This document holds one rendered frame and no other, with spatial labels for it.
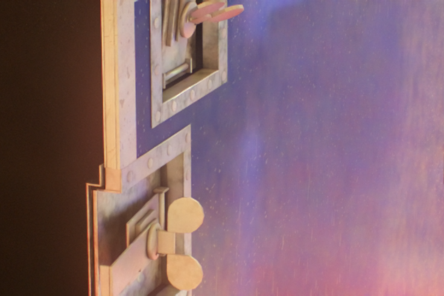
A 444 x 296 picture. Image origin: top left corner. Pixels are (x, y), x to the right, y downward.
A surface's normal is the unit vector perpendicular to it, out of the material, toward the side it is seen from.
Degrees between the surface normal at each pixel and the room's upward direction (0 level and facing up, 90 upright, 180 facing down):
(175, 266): 85
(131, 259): 90
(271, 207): 90
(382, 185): 90
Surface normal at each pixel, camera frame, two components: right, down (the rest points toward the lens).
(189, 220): -0.25, 0.20
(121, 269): 0.97, 0.07
